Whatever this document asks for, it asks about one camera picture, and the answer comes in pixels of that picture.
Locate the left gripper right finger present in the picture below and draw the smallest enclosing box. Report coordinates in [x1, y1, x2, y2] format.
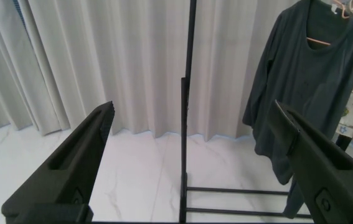
[268, 99, 353, 224]

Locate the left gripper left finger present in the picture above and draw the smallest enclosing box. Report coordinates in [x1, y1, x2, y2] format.
[1, 100, 115, 224]

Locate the pink clothes hanger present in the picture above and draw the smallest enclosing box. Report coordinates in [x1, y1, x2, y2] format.
[306, 0, 351, 47]

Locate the black clothes rack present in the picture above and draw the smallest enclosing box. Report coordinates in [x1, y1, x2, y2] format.
[178, 0, 353, 224]

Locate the green long-sleeved shirt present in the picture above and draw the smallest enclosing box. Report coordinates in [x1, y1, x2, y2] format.
[242, 0, 353, 220]

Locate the white curtain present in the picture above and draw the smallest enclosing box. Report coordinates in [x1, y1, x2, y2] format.
[0, 0, 304, 142]

